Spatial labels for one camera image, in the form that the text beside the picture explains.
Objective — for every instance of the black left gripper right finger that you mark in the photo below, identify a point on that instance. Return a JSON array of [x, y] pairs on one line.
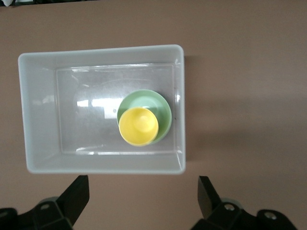
[[206, 196]]

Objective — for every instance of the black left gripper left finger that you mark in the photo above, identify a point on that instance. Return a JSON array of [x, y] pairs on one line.
[[74, 198]]

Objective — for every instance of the yellow cup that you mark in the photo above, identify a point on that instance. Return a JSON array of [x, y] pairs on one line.
[[138, 127]]

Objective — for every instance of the green bowl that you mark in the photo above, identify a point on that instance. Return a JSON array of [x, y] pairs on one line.
[[153, 100]]

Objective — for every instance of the clear plastic box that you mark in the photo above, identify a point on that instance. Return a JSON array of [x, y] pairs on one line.
[[40, 107]]

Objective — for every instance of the white square sticker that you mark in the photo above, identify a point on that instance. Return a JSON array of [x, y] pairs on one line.
[[110, 113]]

